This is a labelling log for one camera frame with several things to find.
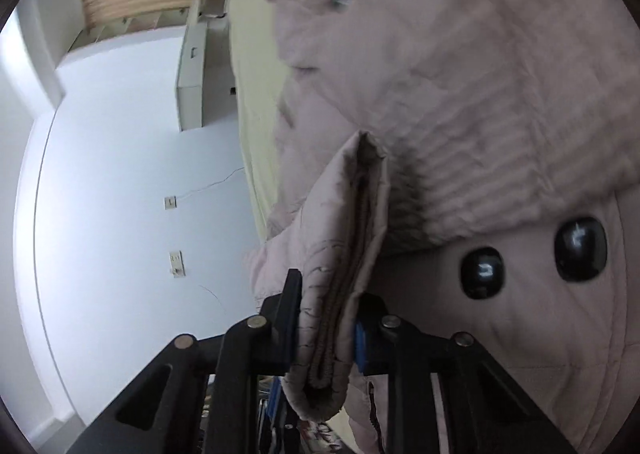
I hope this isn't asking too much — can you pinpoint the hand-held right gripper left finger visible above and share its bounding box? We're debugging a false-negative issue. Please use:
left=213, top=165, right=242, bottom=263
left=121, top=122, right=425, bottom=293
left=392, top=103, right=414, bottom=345
left=65, top=270, right=303, bottom=454

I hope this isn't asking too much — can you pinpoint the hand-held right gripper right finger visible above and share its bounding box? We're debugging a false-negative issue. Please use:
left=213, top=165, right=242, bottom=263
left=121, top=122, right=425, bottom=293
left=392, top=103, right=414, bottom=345
left=353, top=293, right=583, bottom=454

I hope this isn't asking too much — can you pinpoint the pink puffer jacket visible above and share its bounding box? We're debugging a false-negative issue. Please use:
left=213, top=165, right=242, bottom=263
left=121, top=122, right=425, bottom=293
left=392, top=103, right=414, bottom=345
left=227, top=0, right=640, bottom=454

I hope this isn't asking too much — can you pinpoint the bed with olive sheet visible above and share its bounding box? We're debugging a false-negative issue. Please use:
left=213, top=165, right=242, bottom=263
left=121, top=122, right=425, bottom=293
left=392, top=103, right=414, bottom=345
left=227, top=0, right=296, bottom=242

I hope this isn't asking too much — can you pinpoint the white wall desk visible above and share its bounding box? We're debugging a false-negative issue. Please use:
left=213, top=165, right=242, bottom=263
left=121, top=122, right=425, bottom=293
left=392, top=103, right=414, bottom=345
left=175, top=0, right=240, bottom=133

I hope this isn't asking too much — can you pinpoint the white wall shelf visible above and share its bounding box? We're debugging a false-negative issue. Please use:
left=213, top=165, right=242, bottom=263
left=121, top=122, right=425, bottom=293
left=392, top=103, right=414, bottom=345
left=69, top=4, right=195, bottom=53

